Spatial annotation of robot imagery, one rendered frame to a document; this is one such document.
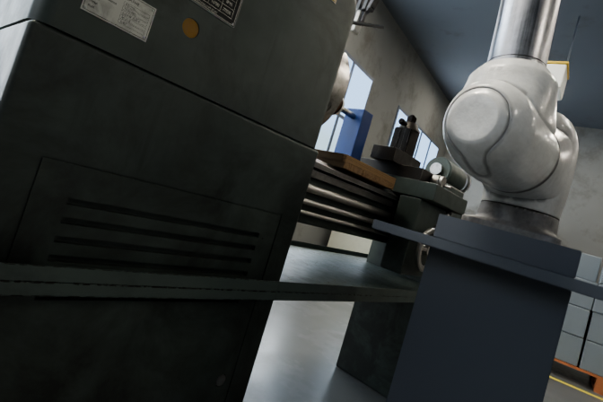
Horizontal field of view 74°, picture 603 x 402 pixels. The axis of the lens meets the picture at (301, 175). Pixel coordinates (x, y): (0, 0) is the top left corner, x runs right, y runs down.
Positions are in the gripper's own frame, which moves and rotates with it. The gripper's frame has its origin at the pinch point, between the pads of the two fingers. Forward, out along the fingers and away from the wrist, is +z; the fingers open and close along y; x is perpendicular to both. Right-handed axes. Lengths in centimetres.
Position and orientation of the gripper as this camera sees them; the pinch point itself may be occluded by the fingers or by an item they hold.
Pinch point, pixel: (357, 22)
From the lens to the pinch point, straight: 141.2
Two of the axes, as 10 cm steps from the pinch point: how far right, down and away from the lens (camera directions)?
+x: -6.4, -2.4, -7.3
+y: -7.0, -2.3, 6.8
